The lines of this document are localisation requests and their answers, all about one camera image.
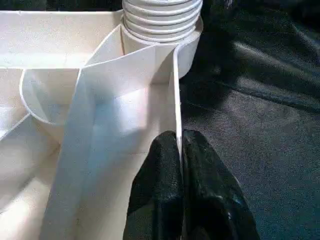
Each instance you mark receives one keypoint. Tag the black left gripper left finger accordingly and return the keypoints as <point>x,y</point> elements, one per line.
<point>157,187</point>

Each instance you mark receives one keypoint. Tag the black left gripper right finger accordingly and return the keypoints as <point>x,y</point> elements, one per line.
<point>212,197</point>

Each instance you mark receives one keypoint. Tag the white plastic table top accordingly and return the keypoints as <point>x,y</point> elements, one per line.
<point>75,125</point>

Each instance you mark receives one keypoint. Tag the white plastic table leg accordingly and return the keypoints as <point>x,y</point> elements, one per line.
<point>162,20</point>

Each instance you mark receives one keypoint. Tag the black work mat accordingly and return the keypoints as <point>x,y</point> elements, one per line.
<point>262,112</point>

